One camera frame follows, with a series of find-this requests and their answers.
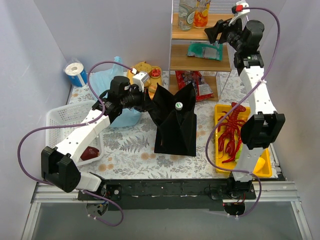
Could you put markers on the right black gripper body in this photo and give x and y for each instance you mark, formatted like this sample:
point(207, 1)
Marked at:
point(222, 31)

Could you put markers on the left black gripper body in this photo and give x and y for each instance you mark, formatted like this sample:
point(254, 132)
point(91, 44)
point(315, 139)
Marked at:
point(144, 100)

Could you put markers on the orange juice bottle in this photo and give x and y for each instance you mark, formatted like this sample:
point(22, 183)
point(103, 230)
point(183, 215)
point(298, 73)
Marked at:
point(201, 14)

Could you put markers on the light blue plastic bag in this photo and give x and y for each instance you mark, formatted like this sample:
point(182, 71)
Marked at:
point(100, 82)

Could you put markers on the green label water bottle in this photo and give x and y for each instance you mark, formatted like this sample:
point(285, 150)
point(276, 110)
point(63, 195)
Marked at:
point(178, 106)

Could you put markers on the black fabric grocery bag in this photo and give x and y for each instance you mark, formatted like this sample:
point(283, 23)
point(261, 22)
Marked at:
point(176, 130)

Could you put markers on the red snack bag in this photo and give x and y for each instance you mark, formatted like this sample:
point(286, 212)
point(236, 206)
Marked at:
point(201, 88)

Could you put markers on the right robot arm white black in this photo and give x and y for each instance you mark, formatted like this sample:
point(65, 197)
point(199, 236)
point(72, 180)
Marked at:
point(264, 122)

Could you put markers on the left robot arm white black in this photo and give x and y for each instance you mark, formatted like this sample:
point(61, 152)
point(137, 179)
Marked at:
point(59, 163)

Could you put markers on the green snack packet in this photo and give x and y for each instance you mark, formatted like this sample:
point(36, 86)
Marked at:
point(206, 51)

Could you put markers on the small bread bun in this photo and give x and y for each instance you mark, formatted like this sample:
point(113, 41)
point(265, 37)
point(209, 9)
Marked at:
point(152, 89)

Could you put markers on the orange bread tray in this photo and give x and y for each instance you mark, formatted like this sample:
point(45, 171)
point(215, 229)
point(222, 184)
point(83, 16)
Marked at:
point(155, 80)

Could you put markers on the round brown bread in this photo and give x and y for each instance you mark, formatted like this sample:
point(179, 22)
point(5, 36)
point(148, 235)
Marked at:
point(143, 67)

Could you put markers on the clear glass bottle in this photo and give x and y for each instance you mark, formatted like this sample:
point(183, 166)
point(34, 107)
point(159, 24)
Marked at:
point(186, 14)

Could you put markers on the floral table mat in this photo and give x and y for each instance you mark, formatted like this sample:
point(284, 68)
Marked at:
point(129, 152)

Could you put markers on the toilet paper roll blue pack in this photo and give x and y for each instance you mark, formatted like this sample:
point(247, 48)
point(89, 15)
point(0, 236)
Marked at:
point(76, 73)

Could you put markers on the white plastic basket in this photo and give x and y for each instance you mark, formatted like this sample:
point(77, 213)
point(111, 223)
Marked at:
point(71, 114)

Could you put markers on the red meat toy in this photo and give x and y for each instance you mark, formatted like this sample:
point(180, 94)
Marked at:
point(90, 153)

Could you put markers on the yellow tray with vegetables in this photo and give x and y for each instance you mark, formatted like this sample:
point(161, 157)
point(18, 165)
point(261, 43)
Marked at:
point(266, 172)

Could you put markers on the red toy lobster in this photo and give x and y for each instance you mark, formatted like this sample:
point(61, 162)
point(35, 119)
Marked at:
point(230, 142)

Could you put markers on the green celery sticks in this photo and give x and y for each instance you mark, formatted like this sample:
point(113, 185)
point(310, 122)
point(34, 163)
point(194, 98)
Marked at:
point(238, 154)

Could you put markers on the yellow bell pepper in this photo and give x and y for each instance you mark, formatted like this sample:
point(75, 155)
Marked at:
point(259, 165)

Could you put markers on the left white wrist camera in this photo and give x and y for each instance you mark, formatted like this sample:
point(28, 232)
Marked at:
point(140, 79)

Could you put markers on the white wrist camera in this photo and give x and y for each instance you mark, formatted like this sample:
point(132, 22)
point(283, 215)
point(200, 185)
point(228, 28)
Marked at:
point(140, 79)
point(240, 11)

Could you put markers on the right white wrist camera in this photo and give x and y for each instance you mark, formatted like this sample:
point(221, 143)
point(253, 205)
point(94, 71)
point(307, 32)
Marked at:
point(240, 11)

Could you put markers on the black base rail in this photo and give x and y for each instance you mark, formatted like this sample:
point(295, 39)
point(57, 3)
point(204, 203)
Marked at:
point(160, 194)

